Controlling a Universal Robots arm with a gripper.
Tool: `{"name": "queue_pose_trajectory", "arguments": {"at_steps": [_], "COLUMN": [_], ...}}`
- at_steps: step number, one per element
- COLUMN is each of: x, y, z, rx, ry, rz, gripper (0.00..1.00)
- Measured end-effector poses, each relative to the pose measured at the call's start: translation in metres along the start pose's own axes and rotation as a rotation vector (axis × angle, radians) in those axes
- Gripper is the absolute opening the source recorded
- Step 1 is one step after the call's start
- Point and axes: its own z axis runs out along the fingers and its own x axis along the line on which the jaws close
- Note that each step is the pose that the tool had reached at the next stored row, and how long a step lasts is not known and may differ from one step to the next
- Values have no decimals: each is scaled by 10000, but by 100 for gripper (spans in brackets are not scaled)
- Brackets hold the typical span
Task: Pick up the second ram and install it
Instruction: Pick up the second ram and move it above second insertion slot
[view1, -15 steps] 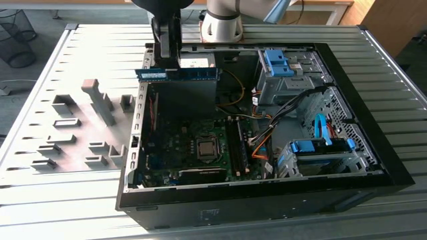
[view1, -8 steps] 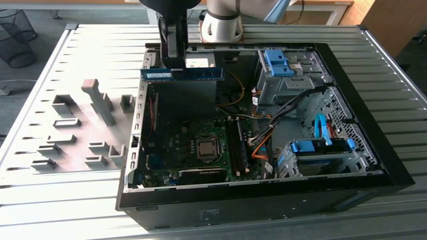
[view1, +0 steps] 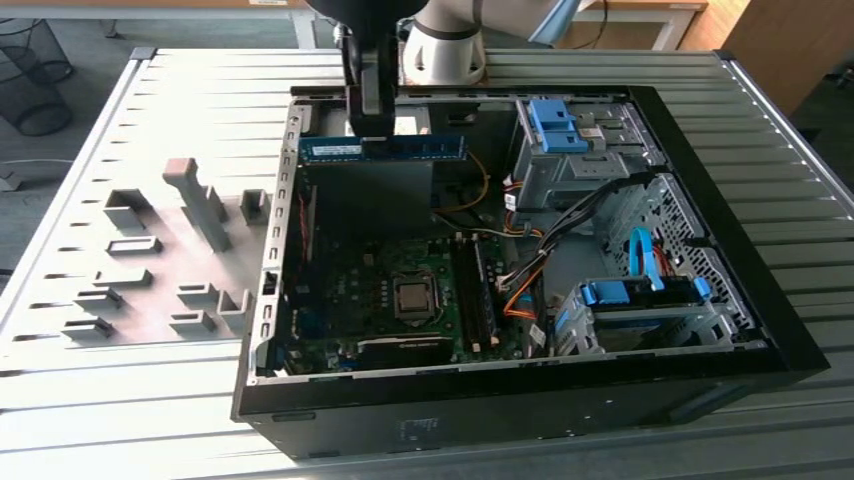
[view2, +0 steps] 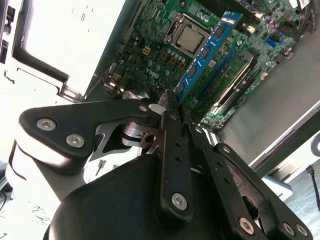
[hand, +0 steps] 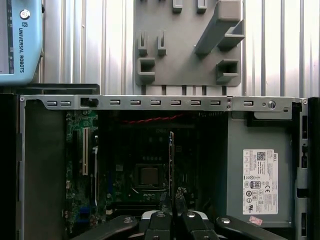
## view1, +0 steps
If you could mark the blue empty drive carrier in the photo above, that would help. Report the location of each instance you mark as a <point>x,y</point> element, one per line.
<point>555,125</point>

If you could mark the brown wooden cabinet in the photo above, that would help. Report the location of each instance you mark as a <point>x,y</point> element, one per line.
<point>788,50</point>

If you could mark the hard disk in blue carrier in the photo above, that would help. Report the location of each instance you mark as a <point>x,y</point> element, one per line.
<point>608,292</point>

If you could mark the grey parts rack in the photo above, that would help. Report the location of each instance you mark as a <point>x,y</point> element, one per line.
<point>168,250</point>

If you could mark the green motherboard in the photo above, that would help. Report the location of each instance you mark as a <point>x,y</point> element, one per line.
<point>348,300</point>

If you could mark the white-framed wooden desk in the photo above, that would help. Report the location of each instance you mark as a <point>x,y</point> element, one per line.
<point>641,15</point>

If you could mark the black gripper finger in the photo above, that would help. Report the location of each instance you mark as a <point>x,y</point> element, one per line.
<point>377,90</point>

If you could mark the black installed RAM stick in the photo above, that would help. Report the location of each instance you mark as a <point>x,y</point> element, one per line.
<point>488,295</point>

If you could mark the grey metal disk bay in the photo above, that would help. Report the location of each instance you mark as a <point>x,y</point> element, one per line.
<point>655,325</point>

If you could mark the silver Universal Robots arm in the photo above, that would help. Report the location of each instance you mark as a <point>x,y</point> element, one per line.
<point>444,60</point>

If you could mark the grey power supply unit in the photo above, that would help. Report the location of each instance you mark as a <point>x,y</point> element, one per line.
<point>374,195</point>

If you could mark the grey metal drive cage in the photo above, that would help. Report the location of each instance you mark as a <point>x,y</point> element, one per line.
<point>588,175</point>

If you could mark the black open PC case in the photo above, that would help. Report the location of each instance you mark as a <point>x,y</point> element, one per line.
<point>468,415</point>

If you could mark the silver CPU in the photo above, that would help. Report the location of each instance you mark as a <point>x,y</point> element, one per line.
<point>414,297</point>

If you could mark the blue-green RAM stick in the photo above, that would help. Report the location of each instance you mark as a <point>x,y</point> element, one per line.
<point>428,149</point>

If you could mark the black graphics card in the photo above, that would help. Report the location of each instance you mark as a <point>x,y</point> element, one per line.
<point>401,352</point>

